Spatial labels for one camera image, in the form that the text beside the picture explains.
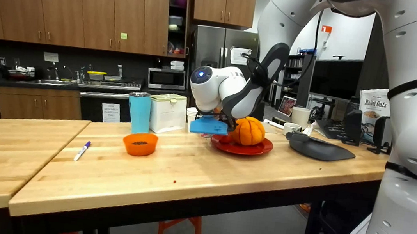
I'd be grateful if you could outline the kitchen tap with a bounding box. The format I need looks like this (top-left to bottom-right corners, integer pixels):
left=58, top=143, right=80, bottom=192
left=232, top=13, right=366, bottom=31
left=46, top=62, right=62, bottom=82

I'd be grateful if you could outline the steel oven range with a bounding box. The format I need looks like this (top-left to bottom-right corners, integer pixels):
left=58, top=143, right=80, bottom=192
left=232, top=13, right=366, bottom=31
left=75, top=73, right=145, bottom=127

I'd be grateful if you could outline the black monitor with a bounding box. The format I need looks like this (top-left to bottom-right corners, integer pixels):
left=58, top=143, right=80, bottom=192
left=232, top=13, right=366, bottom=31
left=308, top=54, right=365, bottom=104

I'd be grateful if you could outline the stack of white paper cups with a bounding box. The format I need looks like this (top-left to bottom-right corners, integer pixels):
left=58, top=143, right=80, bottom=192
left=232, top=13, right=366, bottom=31
left=184, top=106, right=199, bottom=132

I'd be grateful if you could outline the kitchen sink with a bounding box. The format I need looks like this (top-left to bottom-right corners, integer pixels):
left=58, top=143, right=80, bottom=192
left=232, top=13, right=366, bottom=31
left=20, top=76, right=77, bottom=90

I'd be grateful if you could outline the wooden cabinet above refrigerator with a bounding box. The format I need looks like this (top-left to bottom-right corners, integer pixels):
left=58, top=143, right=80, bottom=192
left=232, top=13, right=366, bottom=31
left=190, top=0, right=257, bottom=30

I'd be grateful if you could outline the red plate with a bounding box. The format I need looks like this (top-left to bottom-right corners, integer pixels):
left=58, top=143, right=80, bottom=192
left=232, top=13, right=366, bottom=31
left=209, top=131, right=275, bottom=159

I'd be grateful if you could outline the white marker pen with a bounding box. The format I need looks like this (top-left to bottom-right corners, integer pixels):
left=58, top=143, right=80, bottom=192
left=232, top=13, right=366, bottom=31
left=73, top=140, right=91, bottom=163

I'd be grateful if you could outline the wooden base cabinet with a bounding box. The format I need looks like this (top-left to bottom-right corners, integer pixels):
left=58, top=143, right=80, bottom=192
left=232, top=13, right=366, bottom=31
left=0, top=82, right=85, bottom=128

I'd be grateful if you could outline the container with yellow lid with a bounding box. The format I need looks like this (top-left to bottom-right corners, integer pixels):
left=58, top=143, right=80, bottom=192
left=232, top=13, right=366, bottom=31
left=86, top=70, right=108, bottom=82

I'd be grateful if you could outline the steel refrigerator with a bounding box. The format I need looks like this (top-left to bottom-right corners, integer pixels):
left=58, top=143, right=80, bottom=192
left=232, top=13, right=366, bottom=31
left=183, top=24, right=261, bottom=115

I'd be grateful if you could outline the orange plush pumpkin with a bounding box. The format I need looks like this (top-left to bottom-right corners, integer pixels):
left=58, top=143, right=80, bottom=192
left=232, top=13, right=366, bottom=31
left=227, top=114, right=268, bottom=148

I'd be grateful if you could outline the tall white cup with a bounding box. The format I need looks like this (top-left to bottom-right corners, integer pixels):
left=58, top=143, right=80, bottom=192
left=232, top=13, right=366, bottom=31
left=290, top=106, right=312, bottom=131

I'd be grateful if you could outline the black speaker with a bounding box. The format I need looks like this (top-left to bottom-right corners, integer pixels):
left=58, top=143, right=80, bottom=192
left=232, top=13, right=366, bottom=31
left=366, top=114, right=396, bottom=156
left=341, top=108, right=364, bottom=147

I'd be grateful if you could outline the orange bowl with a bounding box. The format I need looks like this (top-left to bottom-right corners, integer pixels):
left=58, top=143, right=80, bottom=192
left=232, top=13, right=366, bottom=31
left=122, top=130, right=159, bottom=159

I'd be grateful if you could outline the teal tumbler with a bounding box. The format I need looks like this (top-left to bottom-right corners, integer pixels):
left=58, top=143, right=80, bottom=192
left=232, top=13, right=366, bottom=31
left=125, top=91, right=154, bottom=135

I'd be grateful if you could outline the picture frame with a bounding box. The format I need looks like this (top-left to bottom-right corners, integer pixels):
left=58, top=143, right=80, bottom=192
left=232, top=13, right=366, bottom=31
left=277, top=95, right=298, bottom=118

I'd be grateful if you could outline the white paper on refrigerator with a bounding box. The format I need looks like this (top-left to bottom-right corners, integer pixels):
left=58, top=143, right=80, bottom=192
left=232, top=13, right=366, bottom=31
left=229, top=46, right=253, bottom=67

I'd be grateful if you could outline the steel microwave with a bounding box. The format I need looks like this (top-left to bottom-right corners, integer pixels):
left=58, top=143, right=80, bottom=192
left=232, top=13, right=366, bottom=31
left=146, top=67, right=187, bottom=93

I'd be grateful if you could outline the white box with green lid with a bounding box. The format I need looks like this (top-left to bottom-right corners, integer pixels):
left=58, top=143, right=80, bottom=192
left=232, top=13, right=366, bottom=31
left=146, top=91, right=189, bottom=137

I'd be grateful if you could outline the bookshelf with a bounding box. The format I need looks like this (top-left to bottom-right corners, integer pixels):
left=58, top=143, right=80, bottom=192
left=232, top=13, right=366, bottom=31
left=278, top=46, right=317, bottom=110

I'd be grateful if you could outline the white paper sign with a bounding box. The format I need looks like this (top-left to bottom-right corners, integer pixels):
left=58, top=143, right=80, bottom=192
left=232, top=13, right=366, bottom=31
left=100, top=102, right=123, bottom=125

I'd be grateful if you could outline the bag of oats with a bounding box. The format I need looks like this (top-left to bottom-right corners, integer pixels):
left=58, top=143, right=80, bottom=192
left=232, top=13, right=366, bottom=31
left=355, top=86, right=395, bottom=146

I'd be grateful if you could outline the small white mug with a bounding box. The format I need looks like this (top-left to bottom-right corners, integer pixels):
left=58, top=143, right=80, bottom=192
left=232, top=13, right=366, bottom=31
left=282, top=122, right=303, bottom=138

